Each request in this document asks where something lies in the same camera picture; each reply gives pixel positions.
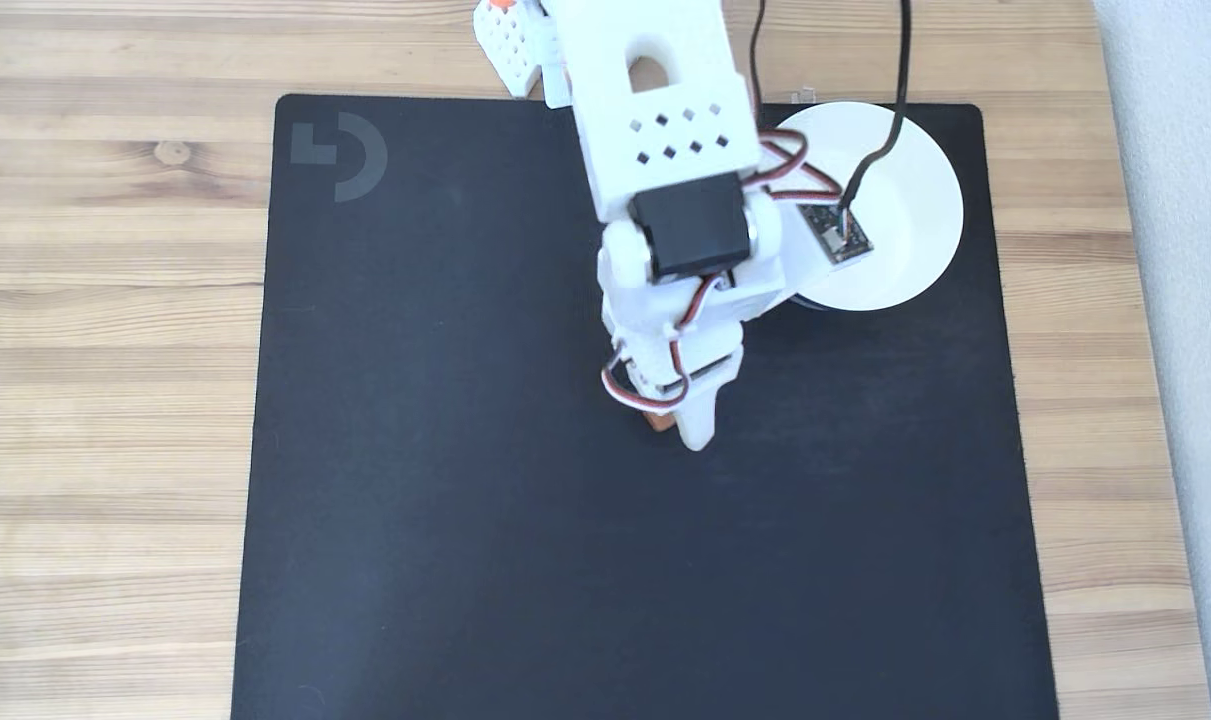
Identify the black desk mat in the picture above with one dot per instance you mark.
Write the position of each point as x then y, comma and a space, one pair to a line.
415, 500

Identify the small clear plastic clip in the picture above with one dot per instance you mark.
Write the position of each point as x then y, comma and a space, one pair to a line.
803, 96

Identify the white round plate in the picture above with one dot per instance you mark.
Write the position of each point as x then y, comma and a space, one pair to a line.
915, 200

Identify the brown square toy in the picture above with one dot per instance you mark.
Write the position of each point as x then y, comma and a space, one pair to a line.
660, 422

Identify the camera module on white bracket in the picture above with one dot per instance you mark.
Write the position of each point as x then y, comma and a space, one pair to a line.
835, 235

